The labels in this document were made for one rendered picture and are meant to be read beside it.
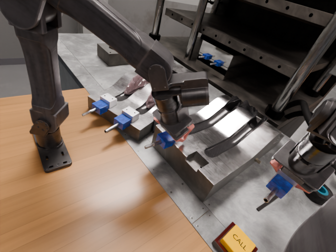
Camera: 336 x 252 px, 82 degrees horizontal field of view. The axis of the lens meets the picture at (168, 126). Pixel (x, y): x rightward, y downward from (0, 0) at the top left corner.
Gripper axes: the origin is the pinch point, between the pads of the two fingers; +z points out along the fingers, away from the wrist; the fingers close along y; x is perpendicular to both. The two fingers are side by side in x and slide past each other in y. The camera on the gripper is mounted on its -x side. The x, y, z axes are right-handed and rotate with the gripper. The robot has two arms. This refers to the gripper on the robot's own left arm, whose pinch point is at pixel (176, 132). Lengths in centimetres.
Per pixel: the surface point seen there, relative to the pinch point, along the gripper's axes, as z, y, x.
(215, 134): 9.5, -5.1, -11.6
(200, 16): 22, 69, -74
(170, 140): -1.4, -1.5, 3.3
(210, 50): 37, 53, -68
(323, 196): 23, -40, -25
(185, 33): 161, 234, -187
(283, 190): 0.2, -30.3, -8.3
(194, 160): 4.5, -8.9, 1.1
